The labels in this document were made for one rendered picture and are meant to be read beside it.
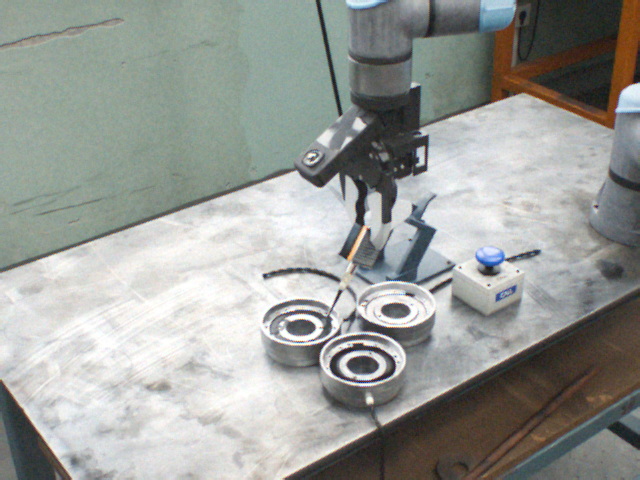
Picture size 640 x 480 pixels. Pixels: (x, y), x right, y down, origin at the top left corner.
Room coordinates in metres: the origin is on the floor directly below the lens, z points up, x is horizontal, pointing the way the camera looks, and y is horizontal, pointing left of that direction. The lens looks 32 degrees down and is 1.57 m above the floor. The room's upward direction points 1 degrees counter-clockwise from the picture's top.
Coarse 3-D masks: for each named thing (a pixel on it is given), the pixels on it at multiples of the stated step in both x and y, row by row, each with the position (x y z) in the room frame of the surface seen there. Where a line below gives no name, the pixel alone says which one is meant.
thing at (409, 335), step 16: (368, 288) 1.08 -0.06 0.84; (384, 288) 1.09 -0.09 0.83; (400, 288) 1.09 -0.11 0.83; (416, 288) 1.08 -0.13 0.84; (368, 304) 1.07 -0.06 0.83; (384, 304) 1.06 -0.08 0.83; (400, 304) 1.07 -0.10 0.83; (432, 304) 1.05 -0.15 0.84; (368, 320) 1.01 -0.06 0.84; (384, 320) 1.02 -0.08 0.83; (400, 320) 1.02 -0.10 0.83; (432, 320) 1.02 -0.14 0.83; (400, 336) 0.99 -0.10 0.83; (416, 336) 1.00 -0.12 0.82
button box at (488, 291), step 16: (464, 272) 1.11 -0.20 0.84; (480, 272) 1.11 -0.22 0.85; (496, 272) 1.10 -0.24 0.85; (512, 272) 1.11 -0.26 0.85; (464, 288) 1.10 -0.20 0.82; (480, 288) 1.08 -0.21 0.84; (496, 288) 1.08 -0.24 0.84; (512, 288) 1.10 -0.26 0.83; (480, 304) 1.08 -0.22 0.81; (496, 304) 1.08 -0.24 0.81
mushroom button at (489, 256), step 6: (480, 252) 1.12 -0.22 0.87; (486, 252) 1.11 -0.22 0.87; (492, 252) 1.11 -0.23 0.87; (498, 252) 1.11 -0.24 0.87; (480, 258) 1.11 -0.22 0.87; (486, 258) 1.10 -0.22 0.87; (492, 258) 1.10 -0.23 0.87; (498, 258) 1.10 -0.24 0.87; (504, 258) 1.11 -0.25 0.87; (486, 264) 1.10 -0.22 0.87; (492, 264) 1.10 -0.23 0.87; (498, 264) 1.10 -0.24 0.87
